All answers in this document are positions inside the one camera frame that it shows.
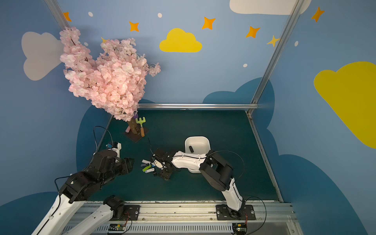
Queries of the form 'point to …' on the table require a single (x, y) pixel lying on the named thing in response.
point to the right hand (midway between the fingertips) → (167, 170)
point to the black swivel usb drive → (154, 174)
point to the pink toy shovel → (128, 129)
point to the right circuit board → (240, 228)
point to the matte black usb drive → (191, 149)
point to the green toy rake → (141, 121)
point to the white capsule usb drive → (149, 170)
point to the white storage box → (200, 145)
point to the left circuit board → (116, 228)
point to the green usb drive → (146, 168)
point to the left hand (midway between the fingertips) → (130, 158)
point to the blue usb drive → (152, 165)
